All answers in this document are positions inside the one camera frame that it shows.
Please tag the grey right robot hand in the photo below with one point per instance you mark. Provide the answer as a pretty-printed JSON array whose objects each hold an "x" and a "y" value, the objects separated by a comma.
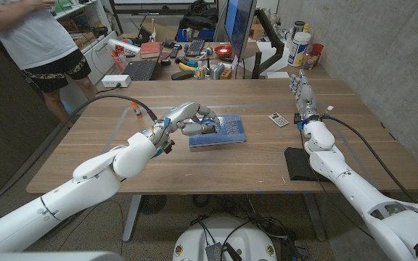
[{"x": 306, "y": 98}]

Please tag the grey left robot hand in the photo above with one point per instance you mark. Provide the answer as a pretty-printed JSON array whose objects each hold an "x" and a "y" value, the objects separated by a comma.
[{"x": 180, "y": 114}]

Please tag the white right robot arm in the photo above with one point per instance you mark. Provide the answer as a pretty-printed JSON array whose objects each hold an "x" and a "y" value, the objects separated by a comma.
[{"x": 354, "y": 188}]

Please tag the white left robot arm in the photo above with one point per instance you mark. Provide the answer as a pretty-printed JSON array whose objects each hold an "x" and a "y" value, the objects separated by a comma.
[{"x": 85, "y": 188}]

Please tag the orange capped glue stick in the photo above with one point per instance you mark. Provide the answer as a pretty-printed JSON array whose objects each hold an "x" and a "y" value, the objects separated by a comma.
[{"x": 136, "y": 110}]

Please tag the black TV remote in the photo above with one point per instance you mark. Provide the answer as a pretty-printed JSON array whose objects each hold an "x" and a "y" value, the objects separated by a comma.
[{"x": 174, "y": 51}]

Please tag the white pocket calculator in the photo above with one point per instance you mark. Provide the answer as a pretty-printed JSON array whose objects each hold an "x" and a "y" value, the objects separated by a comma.
[{"x": 278, "y": 119}]

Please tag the flat white box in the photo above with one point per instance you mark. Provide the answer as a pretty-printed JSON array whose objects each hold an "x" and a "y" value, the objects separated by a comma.
[{"x": 277, "y": 75}]

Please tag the clear glass jar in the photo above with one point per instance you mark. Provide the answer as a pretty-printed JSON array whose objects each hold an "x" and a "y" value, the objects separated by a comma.
[{"x": 310, "y": 61}]

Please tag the black oval case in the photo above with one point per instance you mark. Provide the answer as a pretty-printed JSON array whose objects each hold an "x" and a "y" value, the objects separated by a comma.
[{"x": 181, "y": 75}]

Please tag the colourful puzzle cube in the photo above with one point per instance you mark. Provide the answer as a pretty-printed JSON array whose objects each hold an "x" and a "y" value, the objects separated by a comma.
[{"x": 199, "y": 72}]

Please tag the yellow banana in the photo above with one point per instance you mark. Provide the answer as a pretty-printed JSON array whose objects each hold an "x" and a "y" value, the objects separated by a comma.
[{"x": 185, "y": 67}]

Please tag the white canister blue label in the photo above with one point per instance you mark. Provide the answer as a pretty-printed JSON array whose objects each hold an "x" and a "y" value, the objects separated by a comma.
[{"x": 298, "y": 49}]

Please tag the red cup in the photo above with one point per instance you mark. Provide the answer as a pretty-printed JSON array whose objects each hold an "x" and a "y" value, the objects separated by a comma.
[{"x": 318, "y": 48}]

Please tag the black computer mouse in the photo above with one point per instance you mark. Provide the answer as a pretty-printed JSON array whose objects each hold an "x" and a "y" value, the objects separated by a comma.
[{"x": 165, "y": 62}]

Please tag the blue hardcover book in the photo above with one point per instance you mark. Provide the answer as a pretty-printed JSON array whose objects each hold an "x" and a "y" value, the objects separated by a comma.
[{"x": 230, "y": 132}]

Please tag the teal plastic item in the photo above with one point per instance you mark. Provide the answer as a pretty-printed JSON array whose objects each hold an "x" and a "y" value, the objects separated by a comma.
[{"x": 218, "y": 70}]

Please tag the black laptop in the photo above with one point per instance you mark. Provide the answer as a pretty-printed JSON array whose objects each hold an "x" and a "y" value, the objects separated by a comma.
[{"x": 142, "y": 69}]

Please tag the orange brick block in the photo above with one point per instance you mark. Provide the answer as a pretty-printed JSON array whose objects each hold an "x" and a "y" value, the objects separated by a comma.
[{"x": 225, "y": 74}]

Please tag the black flat wallet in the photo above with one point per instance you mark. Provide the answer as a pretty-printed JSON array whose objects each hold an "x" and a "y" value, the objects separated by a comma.
[{"x": 298, "y": 163}]

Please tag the black keyboard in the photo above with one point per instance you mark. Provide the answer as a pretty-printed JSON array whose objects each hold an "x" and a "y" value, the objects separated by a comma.
[{"x": 194, "y": 48}]

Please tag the yellow bottle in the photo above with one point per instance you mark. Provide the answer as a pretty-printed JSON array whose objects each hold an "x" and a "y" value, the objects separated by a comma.
[{"x": 306, "y": 28}]

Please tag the red book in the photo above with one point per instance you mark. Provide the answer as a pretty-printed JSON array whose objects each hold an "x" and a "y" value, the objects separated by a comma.
[{"x": 150, "y": 49}]

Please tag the white power strip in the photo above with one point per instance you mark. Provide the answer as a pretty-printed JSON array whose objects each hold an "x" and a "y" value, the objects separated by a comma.
[{"x": 116, "y": 80}]

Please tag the red bowl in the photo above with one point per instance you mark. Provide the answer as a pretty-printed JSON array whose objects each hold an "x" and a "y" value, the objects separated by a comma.
[{"x": 223, "y": 50}]

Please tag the cardboard box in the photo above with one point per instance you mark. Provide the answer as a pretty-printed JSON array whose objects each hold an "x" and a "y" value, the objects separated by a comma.
[{"x": 163, "y": 32}]

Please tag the white rolled tube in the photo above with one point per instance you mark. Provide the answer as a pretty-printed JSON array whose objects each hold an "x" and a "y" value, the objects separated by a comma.
[{"x": 123, "y": 46}]

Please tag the black round floor fan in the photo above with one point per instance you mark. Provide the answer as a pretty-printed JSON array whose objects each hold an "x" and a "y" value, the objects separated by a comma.
[{"x": 152, "y": 204}]

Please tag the white shelf unit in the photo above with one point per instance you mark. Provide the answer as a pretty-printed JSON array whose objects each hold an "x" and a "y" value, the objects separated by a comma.
[{"x": 102, "y": 54}]

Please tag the computer monitor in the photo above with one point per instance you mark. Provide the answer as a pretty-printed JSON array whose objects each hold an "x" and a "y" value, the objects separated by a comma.
[{"x": 239, "y": 25}]

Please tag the black backpack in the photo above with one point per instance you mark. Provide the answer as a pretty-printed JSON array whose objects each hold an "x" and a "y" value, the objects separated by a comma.
[{"x": 198, "y": 16}]

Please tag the grey metal table leg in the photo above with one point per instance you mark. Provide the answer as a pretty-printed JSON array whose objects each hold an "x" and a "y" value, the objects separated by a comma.
[
  {"x": 314, "y": 217},
  {"x": 131, "y": 217}
]

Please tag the whiteboard on black stand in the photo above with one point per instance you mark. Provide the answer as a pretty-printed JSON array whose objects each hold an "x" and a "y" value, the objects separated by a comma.
[{"x": 158, "y": 1}]

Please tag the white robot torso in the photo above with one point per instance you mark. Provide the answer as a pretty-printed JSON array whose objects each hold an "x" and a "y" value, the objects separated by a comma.
[{"x": 230, "y": 232}]

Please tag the person in white t-shirt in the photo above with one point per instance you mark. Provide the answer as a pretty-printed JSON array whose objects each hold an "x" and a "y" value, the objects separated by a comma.
[{"x": 31, "y": 36}]

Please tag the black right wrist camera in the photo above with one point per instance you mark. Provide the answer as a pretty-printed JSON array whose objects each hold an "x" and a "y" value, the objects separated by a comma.
[{"x": 298, "y": 121}]

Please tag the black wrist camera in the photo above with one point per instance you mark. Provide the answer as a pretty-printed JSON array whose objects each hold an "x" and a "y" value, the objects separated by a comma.
[
  {"x": 298, "y": 121},
  {"x": 167, "y": 146}
]

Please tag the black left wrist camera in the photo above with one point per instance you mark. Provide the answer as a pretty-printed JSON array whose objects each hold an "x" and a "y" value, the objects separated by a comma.
[{"x": 167, "y": 146}]

